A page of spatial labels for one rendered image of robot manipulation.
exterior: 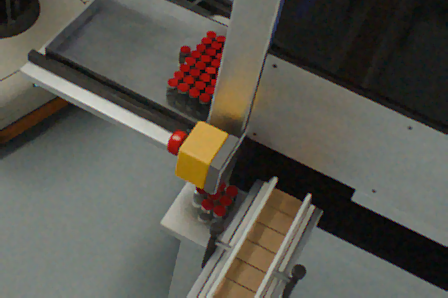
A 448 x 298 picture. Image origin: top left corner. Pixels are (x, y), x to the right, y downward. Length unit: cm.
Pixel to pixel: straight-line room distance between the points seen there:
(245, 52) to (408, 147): 27
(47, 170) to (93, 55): 95
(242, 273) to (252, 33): 37
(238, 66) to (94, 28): 50
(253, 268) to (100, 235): 112
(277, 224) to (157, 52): 46
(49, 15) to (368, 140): 155
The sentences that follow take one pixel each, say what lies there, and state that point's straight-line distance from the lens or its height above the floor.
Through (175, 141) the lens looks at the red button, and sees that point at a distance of 110.
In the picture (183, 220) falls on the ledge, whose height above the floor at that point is 88.
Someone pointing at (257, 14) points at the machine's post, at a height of 126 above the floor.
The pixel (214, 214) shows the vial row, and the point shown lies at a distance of 114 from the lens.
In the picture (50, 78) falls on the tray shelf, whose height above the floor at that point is 88.
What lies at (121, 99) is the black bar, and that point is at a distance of 130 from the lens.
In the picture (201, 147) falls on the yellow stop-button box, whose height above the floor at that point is 103.
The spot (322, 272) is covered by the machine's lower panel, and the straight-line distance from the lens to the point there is 133.
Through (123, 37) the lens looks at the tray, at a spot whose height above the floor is 88.
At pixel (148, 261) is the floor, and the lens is 213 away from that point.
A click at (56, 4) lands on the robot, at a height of 28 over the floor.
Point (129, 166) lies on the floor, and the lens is 231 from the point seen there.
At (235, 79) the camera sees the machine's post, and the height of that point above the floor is 113.
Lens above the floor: 188
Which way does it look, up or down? 47 degrees down
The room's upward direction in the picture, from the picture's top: 8 degrees clockwise
